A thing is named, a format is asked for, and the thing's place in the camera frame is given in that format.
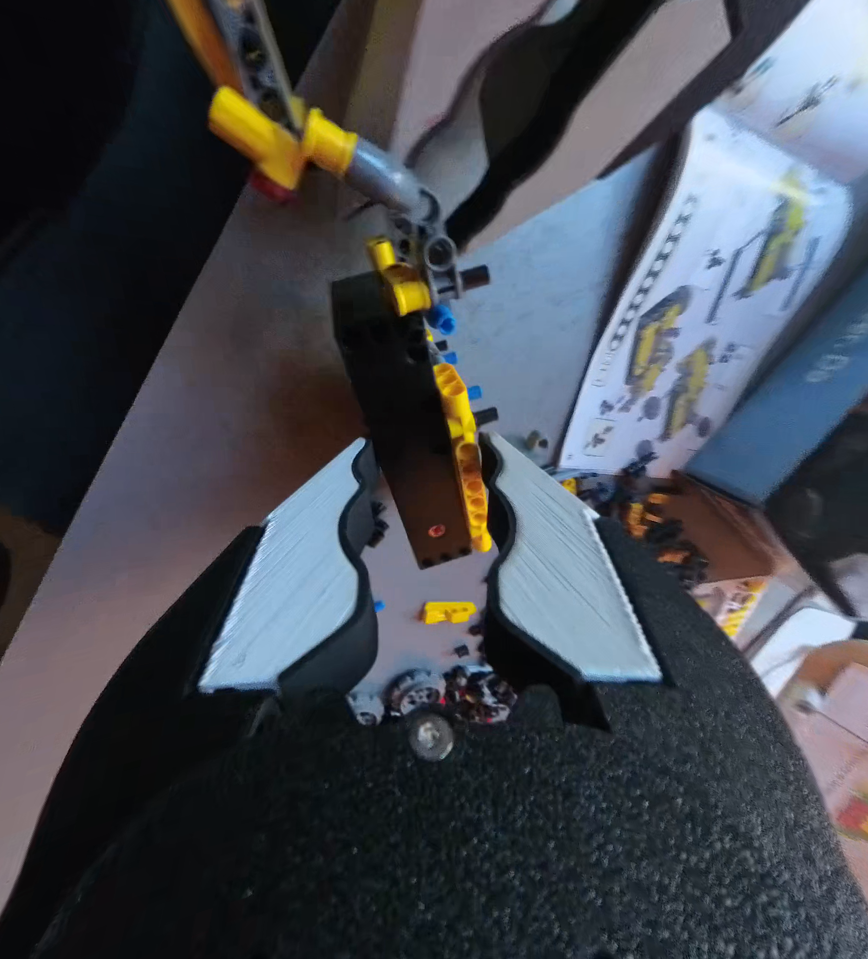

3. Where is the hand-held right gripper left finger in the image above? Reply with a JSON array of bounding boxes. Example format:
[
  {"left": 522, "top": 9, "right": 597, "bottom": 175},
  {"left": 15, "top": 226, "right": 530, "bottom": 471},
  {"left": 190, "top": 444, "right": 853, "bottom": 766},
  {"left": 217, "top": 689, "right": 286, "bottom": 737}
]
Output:
[{"left": 199, "top": 438, "right": 381, "bottom": 698}]

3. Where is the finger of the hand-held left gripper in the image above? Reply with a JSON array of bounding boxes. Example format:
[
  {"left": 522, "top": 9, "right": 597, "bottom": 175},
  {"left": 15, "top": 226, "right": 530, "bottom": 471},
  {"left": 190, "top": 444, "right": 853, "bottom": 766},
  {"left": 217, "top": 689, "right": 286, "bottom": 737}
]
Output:
[
  {"left": 385, "top": 0, "right": 555, "bottom": 203},
  {"left": 445, "top": 0, "right": 735, "bottom": 252}
]

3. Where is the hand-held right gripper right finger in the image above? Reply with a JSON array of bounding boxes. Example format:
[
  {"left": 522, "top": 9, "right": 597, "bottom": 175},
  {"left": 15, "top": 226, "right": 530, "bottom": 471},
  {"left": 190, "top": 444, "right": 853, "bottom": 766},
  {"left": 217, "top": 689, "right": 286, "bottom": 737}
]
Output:
[{"left": 477, "top": 432, "right": 665, "bottom": 686}]

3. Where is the yellow black toy vehicle model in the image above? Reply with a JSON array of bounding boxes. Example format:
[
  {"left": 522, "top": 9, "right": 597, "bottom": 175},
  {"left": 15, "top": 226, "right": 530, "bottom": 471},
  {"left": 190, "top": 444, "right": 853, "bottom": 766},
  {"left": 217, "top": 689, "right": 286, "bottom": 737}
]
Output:
[{"left": 168, "top": 0, "right": 495, "bottom": 570}]

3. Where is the grey desk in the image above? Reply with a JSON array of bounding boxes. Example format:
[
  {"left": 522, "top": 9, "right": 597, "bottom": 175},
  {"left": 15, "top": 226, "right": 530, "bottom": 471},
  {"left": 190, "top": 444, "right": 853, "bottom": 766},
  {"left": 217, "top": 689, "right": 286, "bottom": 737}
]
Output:
[{"left": 0, "top": 0, "right": 705, "bottom": 959}]

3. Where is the pile of black red pins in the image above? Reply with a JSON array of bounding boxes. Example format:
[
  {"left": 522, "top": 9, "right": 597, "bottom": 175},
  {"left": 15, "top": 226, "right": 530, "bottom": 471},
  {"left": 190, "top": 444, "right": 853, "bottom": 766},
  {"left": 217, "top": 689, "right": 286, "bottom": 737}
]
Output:
[{"left": 441, "top": 663, "right": 517, "bottom": 724}]

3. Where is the yellow printed leaflet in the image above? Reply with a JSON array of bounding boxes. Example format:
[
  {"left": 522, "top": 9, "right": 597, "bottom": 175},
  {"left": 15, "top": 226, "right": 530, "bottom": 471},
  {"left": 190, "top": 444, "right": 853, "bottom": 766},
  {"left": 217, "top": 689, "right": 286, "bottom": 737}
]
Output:
[{"left": 692, "top": 575, "right": 772, "bottom": 638}]

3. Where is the white instruction booklet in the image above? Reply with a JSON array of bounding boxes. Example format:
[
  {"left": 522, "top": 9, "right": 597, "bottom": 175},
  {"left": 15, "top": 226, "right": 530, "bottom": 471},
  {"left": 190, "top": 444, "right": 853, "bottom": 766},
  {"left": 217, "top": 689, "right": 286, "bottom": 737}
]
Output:
[{"left": 557, "top": 0, "right": 868, "bottom": 480}]

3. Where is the blue cardboard toy box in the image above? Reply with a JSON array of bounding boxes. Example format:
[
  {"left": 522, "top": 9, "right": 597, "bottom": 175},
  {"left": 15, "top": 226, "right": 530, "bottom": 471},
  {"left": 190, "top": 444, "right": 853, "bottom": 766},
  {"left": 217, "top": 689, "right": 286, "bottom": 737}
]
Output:
[{"left": 685, "top": 217, "right": 868, "bottom": 623}]

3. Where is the person's dark clothed body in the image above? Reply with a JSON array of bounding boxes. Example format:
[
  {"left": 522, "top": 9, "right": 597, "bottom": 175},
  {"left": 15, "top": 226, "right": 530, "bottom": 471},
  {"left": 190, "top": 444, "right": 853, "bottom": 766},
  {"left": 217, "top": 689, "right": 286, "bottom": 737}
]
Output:
[{"left": 0, "top": 0, "right": 345, "bottom": 540}]

